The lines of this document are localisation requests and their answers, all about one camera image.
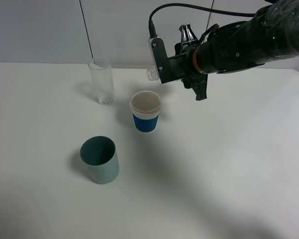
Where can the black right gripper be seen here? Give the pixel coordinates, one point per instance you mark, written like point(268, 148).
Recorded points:
point(182, 67)

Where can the clear bottle green label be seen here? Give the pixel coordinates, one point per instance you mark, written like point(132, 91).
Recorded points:
point(152, 74)

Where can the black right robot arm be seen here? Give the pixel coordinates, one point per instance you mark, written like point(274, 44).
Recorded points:
point(271, 35)

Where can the blue sleeved paper cup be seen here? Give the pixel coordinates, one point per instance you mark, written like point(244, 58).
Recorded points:
point(145, 106)

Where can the teal green cup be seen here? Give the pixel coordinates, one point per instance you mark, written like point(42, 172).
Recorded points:
point(99, 154)

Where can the tall clear glass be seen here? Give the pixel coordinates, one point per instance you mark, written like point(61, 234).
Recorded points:
point(102, 80)

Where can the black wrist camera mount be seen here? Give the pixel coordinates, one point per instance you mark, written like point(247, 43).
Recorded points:
point(160, 59)

